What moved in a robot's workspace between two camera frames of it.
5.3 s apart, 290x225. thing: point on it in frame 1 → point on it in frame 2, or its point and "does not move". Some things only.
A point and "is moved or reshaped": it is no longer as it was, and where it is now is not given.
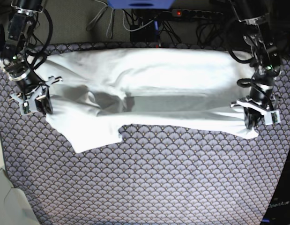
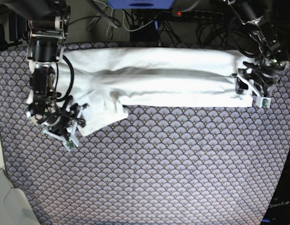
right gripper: (260, 96) → (264, 78)
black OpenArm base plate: (281, 210) does not move
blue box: (141, 4) does not move
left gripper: (29, 87) → (56, 118)
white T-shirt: (99, 91) is moved or reshaped
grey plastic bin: (12, 206) does not move
